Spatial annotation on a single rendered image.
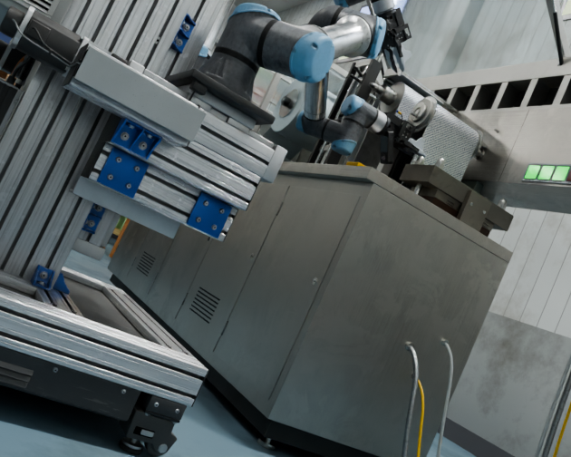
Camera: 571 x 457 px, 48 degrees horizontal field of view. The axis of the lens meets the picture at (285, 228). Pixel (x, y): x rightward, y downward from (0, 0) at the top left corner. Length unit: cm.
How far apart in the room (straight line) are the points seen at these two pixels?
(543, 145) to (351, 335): 98
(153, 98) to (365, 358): 109
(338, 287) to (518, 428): 255
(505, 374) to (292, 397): 266
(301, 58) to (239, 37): 16
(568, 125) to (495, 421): 244
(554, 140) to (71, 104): 159
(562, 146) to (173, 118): 145
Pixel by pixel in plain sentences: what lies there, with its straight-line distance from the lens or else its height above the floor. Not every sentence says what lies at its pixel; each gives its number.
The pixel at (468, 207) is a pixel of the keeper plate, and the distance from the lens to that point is 222.
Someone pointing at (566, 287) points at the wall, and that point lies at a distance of 440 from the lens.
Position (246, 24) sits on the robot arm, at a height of 98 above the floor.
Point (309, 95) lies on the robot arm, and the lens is 211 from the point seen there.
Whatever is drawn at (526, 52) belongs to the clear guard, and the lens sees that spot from 278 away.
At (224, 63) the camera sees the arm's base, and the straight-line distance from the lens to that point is 154.
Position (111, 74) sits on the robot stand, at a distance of 132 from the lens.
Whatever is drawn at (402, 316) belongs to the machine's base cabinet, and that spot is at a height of 54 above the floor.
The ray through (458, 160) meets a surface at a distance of 247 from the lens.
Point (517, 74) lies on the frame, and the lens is 275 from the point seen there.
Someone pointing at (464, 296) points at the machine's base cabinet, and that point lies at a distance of 222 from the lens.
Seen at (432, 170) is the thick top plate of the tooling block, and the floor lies 101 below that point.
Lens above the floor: 47
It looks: 5 degrees up
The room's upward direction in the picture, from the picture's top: 25 degrees clockwise
